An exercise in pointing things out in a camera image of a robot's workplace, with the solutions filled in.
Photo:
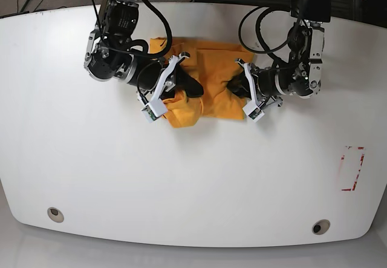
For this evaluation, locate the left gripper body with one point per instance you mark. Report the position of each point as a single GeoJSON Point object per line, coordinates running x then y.
{"type": "Point", "coordinates": [262, 84]}

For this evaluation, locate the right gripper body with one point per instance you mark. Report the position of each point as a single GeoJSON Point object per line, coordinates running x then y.
{"type": "Point", "coordinates": [153, 78]}

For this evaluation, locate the yellow t-shirt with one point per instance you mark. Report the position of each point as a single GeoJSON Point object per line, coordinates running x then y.
{"type": "Point", "coordinates": [213, 65]}

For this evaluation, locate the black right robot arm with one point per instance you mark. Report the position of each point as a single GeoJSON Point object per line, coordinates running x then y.
{"type": "Point", "coordinates": [112, 52]}

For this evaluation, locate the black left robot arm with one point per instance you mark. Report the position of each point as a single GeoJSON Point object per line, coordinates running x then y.
{"type": "Point", "coordinates": [297, 63]}

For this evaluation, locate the red tape rectangle marking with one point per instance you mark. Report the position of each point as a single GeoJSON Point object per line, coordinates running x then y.
{"type": "Point", "coordinates": [350, 167]}

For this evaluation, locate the right table grommet hole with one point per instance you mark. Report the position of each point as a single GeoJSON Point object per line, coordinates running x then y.
{"type": "Point", "coordinates": [321, 227]}

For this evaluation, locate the table grommet hole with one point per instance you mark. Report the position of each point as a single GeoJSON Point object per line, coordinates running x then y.
{"type": "Point", "coordinates": [321, 227]}
{"type": "Point", "coordinates": [55, 215]}

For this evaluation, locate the left table grommet hole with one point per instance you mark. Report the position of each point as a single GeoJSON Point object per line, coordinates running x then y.
{"type": "Point", "coordinates": [55, 215]}

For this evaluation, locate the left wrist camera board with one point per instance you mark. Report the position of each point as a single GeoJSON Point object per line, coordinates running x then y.
{"type": "Point", "coordinates": [254, 110]}

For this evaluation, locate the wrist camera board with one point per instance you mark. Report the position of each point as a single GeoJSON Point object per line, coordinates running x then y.
{"type": "Point", "coordinates": [154, 109]}
{"type": "Point", "coordinates": [254, 110]}

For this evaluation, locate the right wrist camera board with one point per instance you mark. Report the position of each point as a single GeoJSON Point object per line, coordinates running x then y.
{"type": "Point", "coordinates": [154, 109]}

